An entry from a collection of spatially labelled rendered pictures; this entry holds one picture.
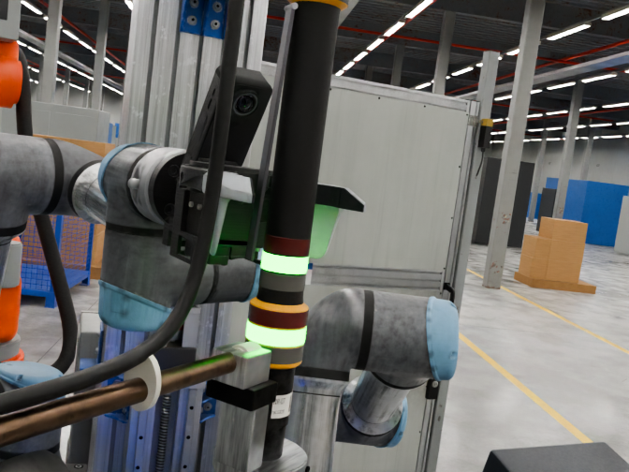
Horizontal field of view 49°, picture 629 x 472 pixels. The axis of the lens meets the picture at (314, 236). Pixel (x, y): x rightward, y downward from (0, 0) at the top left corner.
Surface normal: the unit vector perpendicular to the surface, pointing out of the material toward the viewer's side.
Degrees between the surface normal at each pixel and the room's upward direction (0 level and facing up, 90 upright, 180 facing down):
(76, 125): 90
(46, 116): 90
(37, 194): 111
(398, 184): 90
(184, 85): 90
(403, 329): 69
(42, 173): 81
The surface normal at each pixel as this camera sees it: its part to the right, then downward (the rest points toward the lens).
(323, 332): -0.25, -0.29
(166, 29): 0.31, 0.14
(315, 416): 0.17, -0.18
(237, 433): -0.50, 0.03
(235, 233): 0.56, 0.16
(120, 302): -0.15, 0.13
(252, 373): 0.85, 0.16
